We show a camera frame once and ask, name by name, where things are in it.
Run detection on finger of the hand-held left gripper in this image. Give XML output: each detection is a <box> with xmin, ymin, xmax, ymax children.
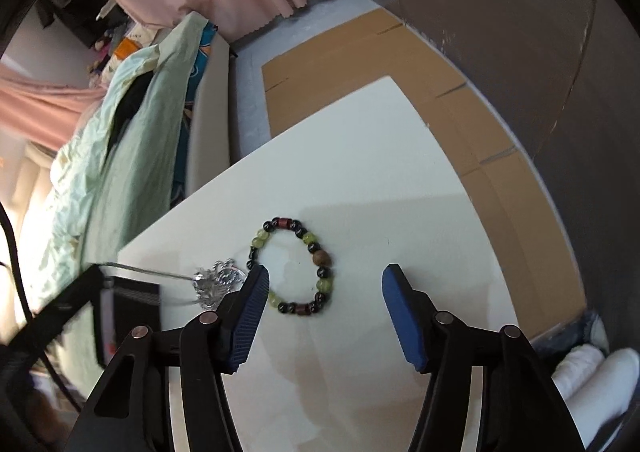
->
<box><xmin>0</xmin><ymin>265</ymin><xmax>104</xmax><ymax>369</ymax></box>

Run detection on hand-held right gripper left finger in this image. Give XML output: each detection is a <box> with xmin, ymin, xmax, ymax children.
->
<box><xmin>70</xmin><ymin>263</ymin><xmax>271</xmax><ymax>452</ymax></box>

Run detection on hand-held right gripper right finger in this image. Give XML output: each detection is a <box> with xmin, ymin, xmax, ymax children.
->
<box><xmin>381</xmin><ymin>263</ymin><xmax>586</xmax><ymax>452</ymax></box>

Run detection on silver ornate hairpin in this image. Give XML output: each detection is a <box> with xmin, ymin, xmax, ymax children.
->
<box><xmin>87</xmin><ymin>257</ymin><xmax>249</xmax><ymax>311</ymax></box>

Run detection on black jewelry box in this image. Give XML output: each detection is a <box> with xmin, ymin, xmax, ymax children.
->
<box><xmin>97</xmin><ymin>275</ymin><xmax>161</xmax><ymax>368</ymax></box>

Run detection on green and black bead bracelet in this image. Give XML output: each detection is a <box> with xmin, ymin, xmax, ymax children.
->
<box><xmin>246</xmin><ymin>217</ymin><xmax>335</xmax><ymax>319</ymax></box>

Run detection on green bed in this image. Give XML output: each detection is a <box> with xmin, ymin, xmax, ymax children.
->
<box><xmin>20</xmin><ymin>12</ymin><xmax>237</xmax><ymax>383</ymax></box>

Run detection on white socked foot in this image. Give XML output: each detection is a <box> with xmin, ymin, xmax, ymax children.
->
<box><xmin>565</xmin><ymin>348</ymin><xmax>640</xmax><ymax>452</ymax></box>
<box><xmin>550</xmin><ymin>344</ymin><xmax>606</xmax><ymax>399</ymax></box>

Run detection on black garment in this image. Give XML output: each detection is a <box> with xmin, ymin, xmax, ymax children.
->
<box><xmin>107</xmin><ymin>72</ymin><xmax>154</xmax><ymax>153</ymax></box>

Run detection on light green quilt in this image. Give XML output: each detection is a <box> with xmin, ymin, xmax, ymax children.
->
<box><xmin>30</xmin><ymin>12</ymin><xmax>211</xmax><ymax>283</ymax></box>

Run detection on blue printed bed sheet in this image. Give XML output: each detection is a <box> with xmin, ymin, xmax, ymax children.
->
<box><xmin>170</xmin><ymin>20</ymin><xmax>222</xmax><ymax>206</ymax></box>

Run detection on cluttered side table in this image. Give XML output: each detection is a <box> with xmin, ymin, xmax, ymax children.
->
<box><xmin>87</xmin><ymin>2</ymin><xmax>168</xmax><ymax>79</ymax></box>

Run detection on flat brown cardboard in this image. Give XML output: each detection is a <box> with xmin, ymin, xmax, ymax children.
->
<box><xmin>261</xmin><ymin>7</ymin><xmax>589</xmax><ymax>341</ymax></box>

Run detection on dark hanging clothes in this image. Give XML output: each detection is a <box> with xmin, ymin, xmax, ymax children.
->
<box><xmin>37</xmin><ymin>0</ymin><xmax>117</xmax><ymax>49</ymax></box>

